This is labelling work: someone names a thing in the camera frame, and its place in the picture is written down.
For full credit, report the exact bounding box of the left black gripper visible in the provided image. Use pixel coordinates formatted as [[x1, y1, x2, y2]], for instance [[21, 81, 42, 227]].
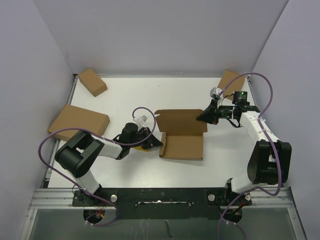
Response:
[[128, 126, 163, 150]]

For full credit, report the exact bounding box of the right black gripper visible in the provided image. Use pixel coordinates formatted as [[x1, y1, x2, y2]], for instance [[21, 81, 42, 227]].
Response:
[[196, 99, 232, 126]]

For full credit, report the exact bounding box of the yellow wooden block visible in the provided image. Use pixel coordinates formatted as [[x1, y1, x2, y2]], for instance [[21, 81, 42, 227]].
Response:
[[134, 146, 149, 152]]

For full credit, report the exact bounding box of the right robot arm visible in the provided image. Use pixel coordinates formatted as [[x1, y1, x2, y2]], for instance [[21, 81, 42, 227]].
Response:
[[196, 87, 292, 205]]

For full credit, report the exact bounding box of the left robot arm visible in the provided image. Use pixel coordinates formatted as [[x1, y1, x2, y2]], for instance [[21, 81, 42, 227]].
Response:
[[54, 122, 163, 206]]

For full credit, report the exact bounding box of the small folded cardboard box left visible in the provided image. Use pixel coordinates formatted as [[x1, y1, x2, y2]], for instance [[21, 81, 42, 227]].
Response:
[[78, 68, 108, 97]]

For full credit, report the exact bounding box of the large folded cardboard box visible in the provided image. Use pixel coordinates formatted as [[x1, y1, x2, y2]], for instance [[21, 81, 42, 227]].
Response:
[[48, 104, 110, 136]]

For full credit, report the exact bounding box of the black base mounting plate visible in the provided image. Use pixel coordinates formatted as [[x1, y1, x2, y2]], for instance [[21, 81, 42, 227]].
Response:
[[71, 186, 252, 226]]

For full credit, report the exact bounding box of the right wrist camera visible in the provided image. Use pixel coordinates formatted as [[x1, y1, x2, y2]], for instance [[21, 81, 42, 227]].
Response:
[[210, 87, 222, 100]]

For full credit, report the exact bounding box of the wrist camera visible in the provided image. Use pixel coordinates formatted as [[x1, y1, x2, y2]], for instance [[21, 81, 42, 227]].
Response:
[[133, 115, 148, 125], [210, 87, 222, 100]]

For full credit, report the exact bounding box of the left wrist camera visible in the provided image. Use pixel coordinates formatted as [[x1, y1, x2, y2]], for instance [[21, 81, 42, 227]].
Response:
[[133, 115, 148, 125]]

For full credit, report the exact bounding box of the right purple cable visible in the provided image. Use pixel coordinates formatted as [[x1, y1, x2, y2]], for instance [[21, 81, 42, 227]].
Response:
[[216, 72, 283, 240]]

